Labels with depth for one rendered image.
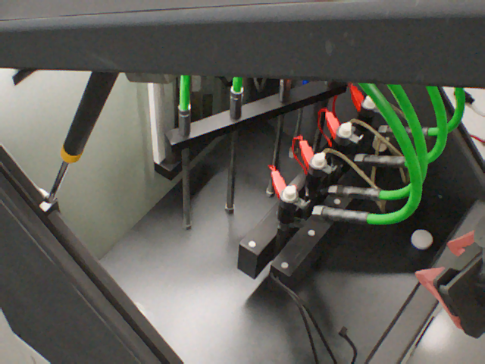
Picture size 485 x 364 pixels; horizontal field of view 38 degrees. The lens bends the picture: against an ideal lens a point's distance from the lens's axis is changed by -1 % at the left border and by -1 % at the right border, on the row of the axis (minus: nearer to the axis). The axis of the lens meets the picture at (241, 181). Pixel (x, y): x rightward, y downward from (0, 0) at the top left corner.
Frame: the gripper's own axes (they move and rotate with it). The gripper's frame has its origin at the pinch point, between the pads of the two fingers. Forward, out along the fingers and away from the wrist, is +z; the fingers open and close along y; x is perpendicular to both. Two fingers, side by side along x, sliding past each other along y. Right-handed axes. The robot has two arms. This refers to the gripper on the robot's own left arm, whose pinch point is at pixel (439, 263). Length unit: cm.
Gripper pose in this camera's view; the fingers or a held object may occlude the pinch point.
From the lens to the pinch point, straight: 78.7
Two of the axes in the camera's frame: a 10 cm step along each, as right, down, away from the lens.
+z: -3.6, -0.8, 9.3
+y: -7.6, 6.1, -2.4
